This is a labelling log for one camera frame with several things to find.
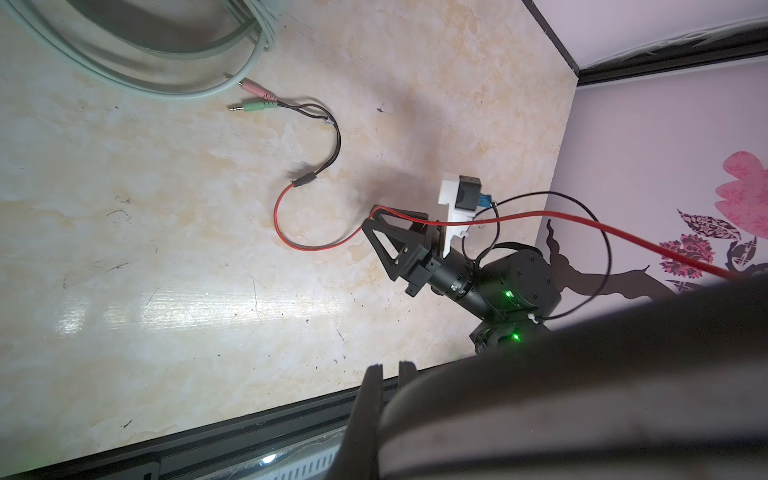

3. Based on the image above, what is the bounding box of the white black over-ear headphones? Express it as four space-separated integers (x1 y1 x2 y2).
378 279 767 479

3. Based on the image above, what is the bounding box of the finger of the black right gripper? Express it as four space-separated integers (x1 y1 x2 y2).
369 205 430 240
362 219 417 281

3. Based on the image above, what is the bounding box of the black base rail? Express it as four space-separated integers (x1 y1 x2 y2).
9 386 363 479

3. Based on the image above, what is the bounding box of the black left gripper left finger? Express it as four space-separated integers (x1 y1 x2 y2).
325 364 384 479

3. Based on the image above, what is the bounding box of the white slotted cable duct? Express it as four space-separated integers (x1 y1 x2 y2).
243 445 339 480

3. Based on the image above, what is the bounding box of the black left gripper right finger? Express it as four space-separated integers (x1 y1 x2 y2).
398 361 419 388

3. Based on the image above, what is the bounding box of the red headphone cable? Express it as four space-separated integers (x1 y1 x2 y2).
226 77 745 283

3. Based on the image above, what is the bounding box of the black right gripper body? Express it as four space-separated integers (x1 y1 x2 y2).
405 227 468 297

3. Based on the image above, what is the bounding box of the mint green over-ear headphones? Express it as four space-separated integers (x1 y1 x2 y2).
1 1 289 100

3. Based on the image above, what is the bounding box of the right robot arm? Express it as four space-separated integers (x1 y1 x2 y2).
362 205 580 353

